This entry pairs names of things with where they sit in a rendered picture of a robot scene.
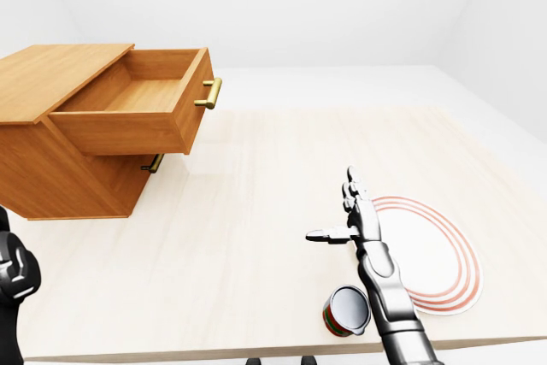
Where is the red and green tin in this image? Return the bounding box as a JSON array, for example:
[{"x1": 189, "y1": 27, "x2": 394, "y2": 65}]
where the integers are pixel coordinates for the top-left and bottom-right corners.
[{"x1": 321, "y1": 284, "x2": 372, "y2": 338}]

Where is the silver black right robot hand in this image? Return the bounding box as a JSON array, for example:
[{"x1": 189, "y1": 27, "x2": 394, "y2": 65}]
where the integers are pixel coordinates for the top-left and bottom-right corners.
[{"x1": 305, "y1": 165, "x2": 385, "y2": 249}]

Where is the long brass drawer handle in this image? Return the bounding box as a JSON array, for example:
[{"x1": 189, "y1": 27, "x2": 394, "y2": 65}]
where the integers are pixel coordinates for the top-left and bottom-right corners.
[{"x1": 193, "y1": 77, "x2": 223, "y2": 111}]

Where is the wooden cabinet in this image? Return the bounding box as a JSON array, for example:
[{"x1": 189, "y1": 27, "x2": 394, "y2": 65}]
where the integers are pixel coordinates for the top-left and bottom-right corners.
[{"x1": 0, "y1": 43, "x2": 215, "y2": 221}]

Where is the white plate with red rings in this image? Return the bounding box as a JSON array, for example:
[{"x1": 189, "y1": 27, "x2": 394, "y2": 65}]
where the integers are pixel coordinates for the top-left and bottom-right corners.
[{"x1": 370, "y1": 195, "x2": 485, "y2": 317}]

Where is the closed wooden drawer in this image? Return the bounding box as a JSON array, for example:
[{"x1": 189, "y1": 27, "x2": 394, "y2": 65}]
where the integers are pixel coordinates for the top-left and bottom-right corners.
[{"x1": 92, "y1": 153, "x2": 166, "y2": 218}]

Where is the short brass drawer handle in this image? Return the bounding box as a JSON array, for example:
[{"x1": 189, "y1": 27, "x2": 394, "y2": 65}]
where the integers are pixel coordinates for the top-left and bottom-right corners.
[{"x1": 140, "y1": 153, "x2": 166, "y2": 175}]

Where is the open wooden drawer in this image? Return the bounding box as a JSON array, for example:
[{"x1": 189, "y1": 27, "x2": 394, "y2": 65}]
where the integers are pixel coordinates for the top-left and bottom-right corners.
[{"x1": 47, "y1": 47, "x2": 215, "y2": 157}]

